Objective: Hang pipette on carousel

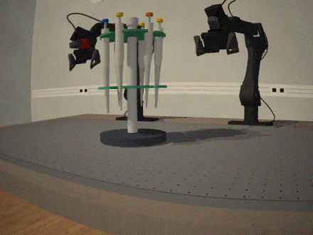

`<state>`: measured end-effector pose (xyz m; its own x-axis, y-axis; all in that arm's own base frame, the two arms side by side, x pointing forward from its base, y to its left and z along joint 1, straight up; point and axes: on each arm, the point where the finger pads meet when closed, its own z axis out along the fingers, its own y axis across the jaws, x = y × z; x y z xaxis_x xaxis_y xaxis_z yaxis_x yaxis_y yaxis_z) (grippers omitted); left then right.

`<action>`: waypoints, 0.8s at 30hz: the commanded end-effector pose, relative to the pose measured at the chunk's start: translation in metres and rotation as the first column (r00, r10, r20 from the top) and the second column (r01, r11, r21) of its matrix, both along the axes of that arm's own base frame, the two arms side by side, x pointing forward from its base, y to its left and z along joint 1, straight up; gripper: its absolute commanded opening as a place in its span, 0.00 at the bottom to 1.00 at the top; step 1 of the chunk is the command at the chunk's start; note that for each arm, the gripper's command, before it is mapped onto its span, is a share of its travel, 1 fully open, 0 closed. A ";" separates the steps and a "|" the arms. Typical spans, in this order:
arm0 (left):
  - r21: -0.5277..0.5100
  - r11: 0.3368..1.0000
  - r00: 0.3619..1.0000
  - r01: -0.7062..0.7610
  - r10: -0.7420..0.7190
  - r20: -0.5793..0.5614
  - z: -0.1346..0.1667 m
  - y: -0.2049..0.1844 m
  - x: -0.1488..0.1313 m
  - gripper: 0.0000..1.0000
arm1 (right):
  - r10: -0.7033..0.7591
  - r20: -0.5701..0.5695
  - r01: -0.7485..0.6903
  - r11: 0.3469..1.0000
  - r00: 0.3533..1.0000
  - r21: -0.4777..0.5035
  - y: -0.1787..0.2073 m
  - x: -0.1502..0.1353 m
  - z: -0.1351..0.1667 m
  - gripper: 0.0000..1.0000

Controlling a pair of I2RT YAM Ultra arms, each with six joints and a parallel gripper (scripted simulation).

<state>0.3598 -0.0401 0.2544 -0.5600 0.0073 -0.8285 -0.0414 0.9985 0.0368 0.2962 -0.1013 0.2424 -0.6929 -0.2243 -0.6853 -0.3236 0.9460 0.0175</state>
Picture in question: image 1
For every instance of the white pipette with yellow button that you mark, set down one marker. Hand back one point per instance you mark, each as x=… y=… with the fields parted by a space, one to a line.
x=119 y=53
x=158 y=45

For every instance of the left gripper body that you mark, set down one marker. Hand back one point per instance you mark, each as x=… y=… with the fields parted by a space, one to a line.
x=212 y=39

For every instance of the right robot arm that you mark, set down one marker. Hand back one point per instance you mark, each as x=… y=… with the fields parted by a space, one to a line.
x=91 y=35

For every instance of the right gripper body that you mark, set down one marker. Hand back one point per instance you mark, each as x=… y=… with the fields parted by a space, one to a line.
x=83 y=54

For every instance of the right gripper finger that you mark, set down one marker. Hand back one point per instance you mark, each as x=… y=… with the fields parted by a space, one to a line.
x=71 y=61
x=96 y=57

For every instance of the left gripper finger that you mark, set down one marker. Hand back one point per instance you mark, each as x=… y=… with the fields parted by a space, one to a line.
x=200 y=50
x=232 y=41

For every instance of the white pipette with blue button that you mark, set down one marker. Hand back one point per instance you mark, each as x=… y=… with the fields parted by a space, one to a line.
x=106 y=63

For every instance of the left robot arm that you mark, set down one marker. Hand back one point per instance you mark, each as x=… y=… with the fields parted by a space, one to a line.
x=249 y=92

